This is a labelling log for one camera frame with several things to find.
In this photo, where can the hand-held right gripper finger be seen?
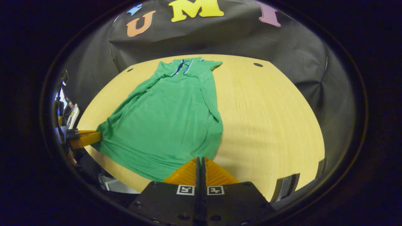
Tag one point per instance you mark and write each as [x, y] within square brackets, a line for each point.
[198, 175]
[203, 175]

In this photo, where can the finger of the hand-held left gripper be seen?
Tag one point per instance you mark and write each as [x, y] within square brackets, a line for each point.
[72, 134]

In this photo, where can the green T-shirt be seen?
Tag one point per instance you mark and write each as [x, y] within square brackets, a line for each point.
[163, 125]

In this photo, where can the white side table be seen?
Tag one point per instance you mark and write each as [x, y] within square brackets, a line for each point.
[73, 116]

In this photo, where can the red drink bottle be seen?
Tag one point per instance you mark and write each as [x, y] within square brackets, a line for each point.
[69, 102]

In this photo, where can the computer monitor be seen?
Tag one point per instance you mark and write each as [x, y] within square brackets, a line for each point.
[59, 94]

